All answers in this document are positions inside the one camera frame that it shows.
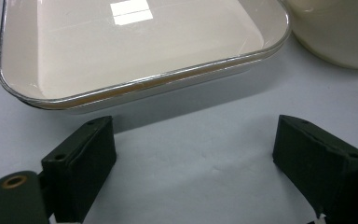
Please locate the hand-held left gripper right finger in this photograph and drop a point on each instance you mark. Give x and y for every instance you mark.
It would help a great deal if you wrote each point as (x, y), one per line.
(323, 168)

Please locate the cream ceramic bowl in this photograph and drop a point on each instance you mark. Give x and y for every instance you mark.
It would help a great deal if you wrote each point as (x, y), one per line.
(338, 31)

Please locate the white square plate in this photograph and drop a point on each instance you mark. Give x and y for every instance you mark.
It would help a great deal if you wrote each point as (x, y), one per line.
(105, 106)
(136, 46)

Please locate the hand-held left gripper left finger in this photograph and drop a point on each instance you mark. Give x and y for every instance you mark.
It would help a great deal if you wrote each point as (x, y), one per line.
(77, 168)

